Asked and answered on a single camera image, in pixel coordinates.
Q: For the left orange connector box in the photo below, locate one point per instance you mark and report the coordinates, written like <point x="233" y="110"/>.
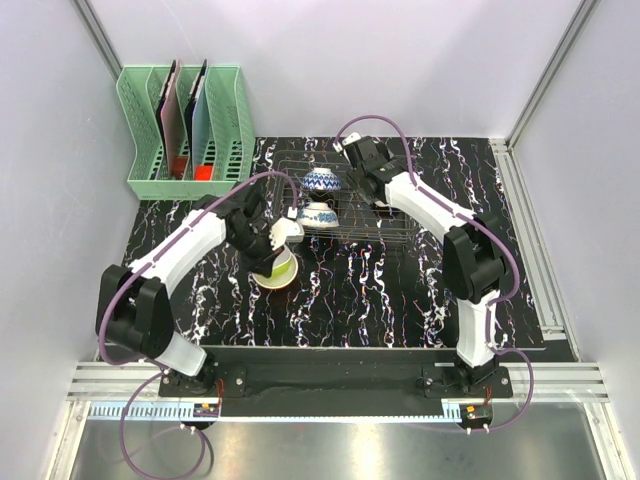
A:
<point x="207" y="409"/>

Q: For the green plastic file organizer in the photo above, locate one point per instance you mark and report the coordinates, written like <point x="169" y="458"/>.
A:
<point x="231" y="134"/>

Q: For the green patterned bowl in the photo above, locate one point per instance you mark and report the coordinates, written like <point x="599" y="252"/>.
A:
<point x="284" y="271"/>

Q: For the blue floral white bowl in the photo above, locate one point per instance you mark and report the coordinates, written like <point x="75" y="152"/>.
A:
<point x="318" y="215"/>

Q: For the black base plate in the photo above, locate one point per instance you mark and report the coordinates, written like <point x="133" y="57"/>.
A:
<point x="279" y="403"/>

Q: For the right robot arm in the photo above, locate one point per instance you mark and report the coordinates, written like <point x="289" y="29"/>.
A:
<point x="476" y="264"/>

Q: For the blue zigzag pattern bowl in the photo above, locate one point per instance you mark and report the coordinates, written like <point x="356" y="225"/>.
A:
<point x="321" y="179"/>

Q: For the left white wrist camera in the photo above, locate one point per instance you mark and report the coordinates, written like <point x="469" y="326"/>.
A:
<point x="286" y="230"/>

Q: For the light blue board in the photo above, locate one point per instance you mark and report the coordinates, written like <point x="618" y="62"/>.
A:
<point x="196" y="117"/>

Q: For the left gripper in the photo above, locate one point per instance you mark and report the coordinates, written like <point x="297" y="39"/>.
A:
<point x="264" y="262"/>

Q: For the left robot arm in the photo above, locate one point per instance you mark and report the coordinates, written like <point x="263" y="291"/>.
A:
<point x="134" y="310"/>

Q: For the right orange connector box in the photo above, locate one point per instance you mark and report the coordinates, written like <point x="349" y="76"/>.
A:
<point x="478" y="413"/>

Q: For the wire dish rack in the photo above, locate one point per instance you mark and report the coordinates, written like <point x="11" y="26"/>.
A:
<point x="357" y="220"/>

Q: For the aluminium frame rail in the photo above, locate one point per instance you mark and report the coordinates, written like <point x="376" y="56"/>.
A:
<point x="549" y="382"/>

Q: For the dark red block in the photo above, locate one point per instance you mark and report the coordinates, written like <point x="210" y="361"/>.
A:
<point x="179" y="166"/>

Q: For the orange connector box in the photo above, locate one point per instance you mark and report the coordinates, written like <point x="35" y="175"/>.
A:
<point x="207" y="409"/>
<point x="478" y="413"/>

